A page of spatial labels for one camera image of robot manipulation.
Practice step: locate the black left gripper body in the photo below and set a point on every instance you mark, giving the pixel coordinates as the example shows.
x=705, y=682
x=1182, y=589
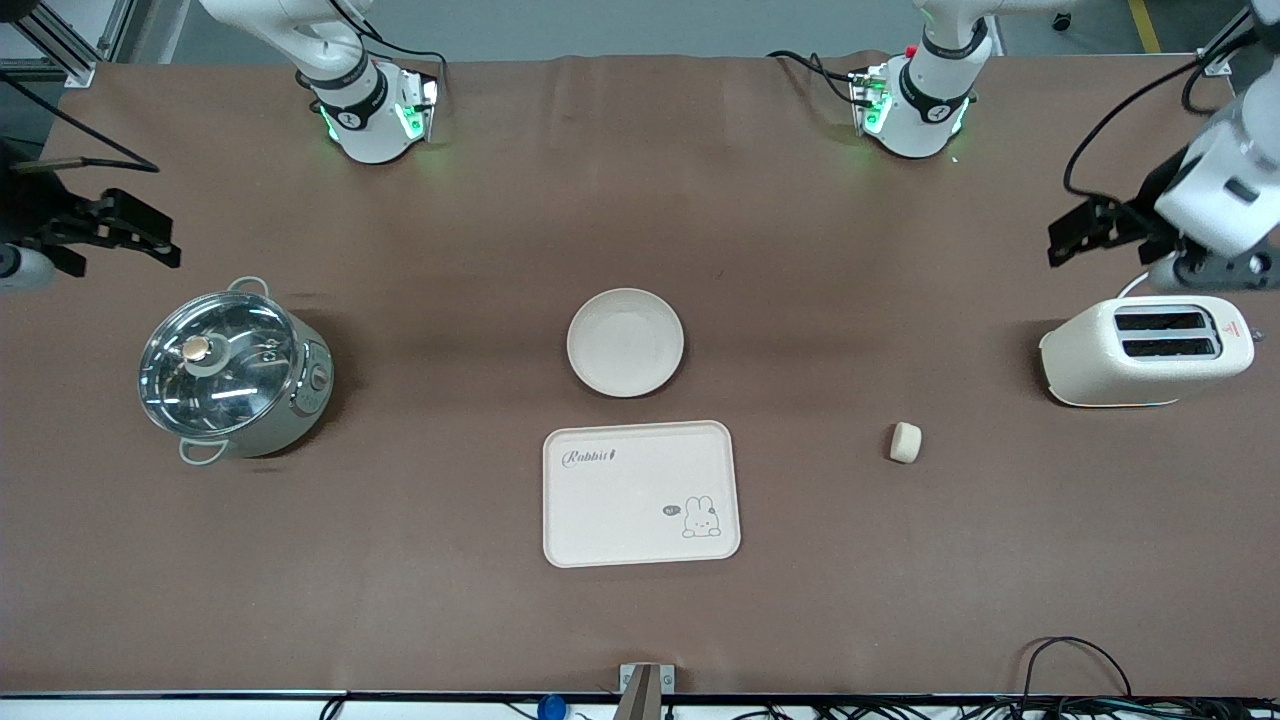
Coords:
x=1146, y=203

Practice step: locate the blue round knob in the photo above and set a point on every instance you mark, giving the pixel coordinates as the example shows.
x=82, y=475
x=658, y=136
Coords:
x=551, y=708

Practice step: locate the cream two-slot toaster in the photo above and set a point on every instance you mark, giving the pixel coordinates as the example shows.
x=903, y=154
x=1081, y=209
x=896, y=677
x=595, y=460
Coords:
x=1090, y=360

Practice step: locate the round cream plate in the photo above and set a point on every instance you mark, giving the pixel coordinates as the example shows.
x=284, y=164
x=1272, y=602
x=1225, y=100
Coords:
x=625, y=342

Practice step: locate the cream rabbit print tray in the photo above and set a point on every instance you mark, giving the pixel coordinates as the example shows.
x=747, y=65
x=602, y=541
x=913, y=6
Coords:
x=630, y=510

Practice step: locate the grey metal bracket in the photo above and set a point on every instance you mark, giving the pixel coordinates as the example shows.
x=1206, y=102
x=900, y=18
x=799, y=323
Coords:
x=645, y=690

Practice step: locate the pale green electric pot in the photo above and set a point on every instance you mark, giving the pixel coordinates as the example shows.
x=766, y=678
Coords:
x=300, y=410

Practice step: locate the small white steamed bun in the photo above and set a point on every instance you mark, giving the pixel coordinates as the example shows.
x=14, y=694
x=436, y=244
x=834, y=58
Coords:
x=905, y=442

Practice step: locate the brown table cloth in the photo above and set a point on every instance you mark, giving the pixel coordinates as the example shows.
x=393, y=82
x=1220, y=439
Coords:
x=640, y=220

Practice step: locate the glass pot lid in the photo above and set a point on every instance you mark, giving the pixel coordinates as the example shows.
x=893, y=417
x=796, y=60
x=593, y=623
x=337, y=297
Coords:
x=215, y=365

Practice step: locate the aluminium frame corner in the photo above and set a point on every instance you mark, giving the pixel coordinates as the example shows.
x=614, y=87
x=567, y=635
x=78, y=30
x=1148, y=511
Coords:
x=1225, y=55

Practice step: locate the aluminium frame profile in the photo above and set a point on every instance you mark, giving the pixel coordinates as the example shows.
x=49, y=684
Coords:
x=60, y=45

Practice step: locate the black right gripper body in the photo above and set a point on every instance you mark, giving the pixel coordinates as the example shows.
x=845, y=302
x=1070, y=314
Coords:
x=30, y=213

